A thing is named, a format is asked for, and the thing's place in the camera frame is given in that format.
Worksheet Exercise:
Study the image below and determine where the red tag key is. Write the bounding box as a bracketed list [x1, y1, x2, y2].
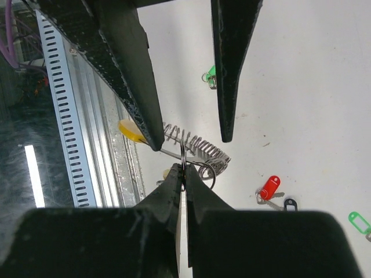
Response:
[255, 175, 285, 211]

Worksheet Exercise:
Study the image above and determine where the light green tag key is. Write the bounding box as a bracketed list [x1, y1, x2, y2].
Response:
[348, 211, 370, 242]

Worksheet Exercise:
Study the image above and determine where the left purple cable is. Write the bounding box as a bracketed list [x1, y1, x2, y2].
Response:
[0, 0, 47, 73]

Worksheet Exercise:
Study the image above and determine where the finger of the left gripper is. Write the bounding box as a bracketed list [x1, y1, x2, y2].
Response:
[210, 0, 263, 142]
[29, 1, 165, 151]

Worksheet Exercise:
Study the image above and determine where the keyring with yellow handle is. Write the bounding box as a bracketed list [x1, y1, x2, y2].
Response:
[117, 118, 232, 189]

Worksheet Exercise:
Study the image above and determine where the bright green tag key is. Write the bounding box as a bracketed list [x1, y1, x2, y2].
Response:
[201, 65, 217, 90]

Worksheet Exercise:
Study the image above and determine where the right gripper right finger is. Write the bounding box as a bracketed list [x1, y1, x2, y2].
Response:
[185, 165, 362, 277]

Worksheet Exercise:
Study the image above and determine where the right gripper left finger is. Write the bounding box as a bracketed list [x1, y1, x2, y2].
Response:
[1, 164, 182, 277]

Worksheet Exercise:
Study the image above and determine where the white slotted cable duct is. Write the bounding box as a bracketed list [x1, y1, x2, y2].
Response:
[35, 11, 97, 208]

